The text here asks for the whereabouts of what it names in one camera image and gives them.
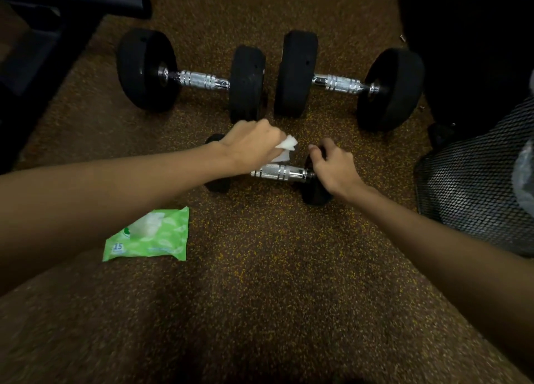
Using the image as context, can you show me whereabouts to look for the person's right hand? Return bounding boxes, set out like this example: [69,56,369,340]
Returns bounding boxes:
[308,137,370,205]

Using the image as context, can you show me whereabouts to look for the person's left hand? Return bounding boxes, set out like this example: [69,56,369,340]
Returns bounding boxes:
[215,119,288,178]

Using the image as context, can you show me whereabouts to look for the white wet wipe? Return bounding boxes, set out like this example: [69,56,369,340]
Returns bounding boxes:
[271,135,299,163]

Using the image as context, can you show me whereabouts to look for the small black chrome dumbbell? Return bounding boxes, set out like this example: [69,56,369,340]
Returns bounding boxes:
[203,133,334,207]

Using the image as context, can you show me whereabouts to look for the large black chrome dumbbell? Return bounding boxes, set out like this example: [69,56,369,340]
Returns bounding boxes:
[273,30,426,133]

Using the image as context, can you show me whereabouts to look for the green wet wipes packet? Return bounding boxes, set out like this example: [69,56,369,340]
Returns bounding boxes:
[102,206,190,263]

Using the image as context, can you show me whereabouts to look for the medium black chrome dumbbell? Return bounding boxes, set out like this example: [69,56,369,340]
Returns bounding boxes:
[116,28,267,125]

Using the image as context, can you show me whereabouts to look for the person's right forearm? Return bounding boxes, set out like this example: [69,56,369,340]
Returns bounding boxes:
[346,187,534,368]

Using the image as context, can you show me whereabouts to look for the person's left forearm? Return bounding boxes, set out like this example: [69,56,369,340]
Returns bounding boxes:
[0,144,226,297]

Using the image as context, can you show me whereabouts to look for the black mesh waste basket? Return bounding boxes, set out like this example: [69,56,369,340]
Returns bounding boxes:
[413,70,534,257]

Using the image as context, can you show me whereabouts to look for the black bulky equipment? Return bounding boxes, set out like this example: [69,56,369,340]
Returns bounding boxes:
[392,0,534,146]

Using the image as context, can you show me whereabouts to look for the clear plastic bin liner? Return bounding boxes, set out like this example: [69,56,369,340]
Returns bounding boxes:
[512,70,534,218]

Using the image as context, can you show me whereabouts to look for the black metal bench frame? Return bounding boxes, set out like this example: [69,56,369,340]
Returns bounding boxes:
[0,0,126,176]

